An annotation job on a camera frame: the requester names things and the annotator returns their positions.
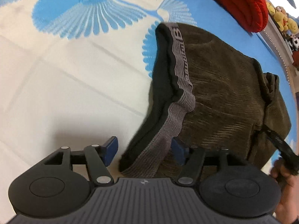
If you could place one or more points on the panda plush toy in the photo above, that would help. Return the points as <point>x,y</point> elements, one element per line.
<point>293,42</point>

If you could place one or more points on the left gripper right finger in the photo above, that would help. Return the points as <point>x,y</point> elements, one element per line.
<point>190,159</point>

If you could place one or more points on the dark brown corduroy pants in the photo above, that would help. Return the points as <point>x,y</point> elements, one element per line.
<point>206,94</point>

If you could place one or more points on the yellow plush toy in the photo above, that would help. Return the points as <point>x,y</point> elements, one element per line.
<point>286,24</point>

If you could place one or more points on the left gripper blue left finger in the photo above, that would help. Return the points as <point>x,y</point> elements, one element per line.
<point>98,158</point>

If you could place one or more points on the red folded blanket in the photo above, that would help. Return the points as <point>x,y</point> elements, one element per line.
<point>252,15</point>

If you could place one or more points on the person's right hand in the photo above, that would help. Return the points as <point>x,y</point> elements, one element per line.
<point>286,211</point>

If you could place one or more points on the blue white patterned bed sheet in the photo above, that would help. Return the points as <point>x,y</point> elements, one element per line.
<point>76,72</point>

